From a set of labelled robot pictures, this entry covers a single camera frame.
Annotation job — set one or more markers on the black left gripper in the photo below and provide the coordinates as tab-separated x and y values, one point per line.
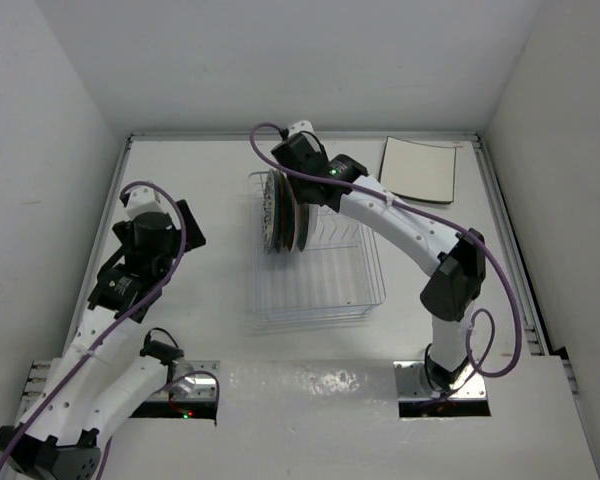
194	239

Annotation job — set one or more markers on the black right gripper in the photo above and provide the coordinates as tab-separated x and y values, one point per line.
321	149

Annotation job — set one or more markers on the red floral round plate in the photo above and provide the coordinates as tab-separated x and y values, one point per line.
306	224

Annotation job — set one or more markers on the square grey plate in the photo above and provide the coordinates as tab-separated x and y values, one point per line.
418	171

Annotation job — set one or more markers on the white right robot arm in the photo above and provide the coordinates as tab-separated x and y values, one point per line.
455	266

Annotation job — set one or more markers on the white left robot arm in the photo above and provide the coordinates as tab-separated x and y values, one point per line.
64	434

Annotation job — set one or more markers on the white round plate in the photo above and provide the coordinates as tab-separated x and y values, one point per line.
296	224

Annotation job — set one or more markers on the black white speckled plate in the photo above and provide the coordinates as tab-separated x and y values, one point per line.
270	204

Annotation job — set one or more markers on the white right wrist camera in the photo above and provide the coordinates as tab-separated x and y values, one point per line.
300	126

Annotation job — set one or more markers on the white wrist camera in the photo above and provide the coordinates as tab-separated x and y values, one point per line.
140	197
300	126

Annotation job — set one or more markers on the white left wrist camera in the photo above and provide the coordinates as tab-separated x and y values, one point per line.
140	197

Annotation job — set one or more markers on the white wire dish rack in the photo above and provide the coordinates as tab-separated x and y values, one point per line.
336	278

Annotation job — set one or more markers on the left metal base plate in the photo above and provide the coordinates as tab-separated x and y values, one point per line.
197	384

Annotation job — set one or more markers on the metal base plate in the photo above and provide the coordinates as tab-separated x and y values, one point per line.
197	384
412	385

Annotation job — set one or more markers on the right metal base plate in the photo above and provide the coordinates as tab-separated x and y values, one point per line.
412	385

